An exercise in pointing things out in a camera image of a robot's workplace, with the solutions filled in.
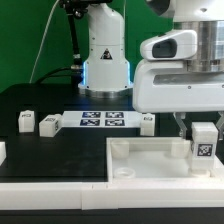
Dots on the white square tabletop tray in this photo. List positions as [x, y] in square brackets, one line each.
[136, 158]

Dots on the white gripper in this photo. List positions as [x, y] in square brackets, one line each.
[166, 86]

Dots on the white U-shaped fence wall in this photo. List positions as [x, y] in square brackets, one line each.
[153, 193]

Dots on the white marker tag plate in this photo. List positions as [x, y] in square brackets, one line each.
[101, 119]

